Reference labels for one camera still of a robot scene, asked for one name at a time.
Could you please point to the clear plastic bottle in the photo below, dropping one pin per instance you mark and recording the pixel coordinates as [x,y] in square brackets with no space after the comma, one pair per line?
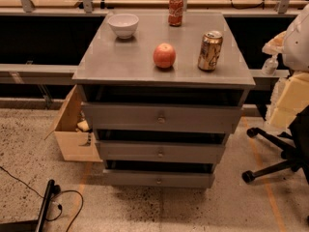
[270,65]

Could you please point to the open cardboard box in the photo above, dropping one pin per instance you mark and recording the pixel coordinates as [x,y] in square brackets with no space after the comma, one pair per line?
[75,144]

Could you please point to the white ceramic bowl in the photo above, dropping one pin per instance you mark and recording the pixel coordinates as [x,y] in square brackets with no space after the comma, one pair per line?
[123,25]

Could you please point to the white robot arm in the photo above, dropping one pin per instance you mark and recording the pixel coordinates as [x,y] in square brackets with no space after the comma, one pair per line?
[296,43]

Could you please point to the orange gold soda can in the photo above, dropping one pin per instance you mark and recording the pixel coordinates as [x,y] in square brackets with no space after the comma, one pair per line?
[210,50]

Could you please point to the grey drawer cabinet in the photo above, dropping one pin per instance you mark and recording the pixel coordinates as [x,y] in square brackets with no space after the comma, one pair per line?
[123,71]

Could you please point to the top grey drawer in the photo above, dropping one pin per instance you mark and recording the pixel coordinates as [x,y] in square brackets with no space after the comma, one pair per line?
[161,117]

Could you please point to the red cola can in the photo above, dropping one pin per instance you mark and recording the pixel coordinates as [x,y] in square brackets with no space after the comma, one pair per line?
[175,17]

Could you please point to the bottom grey drawer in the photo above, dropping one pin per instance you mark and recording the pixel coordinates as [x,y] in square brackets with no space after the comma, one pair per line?
[157,179]

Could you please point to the red apple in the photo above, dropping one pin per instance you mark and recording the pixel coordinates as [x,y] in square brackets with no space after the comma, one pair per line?
[164,56]

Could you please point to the middle grey drawer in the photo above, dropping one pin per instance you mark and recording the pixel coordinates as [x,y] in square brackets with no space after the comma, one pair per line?
[163,152]

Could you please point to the black office chair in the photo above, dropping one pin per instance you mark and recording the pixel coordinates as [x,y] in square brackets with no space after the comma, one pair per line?
[294,157]

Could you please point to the grey drawer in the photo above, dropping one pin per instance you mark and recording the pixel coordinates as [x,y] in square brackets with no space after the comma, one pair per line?
[161,117]
[163,152]
[157,179]

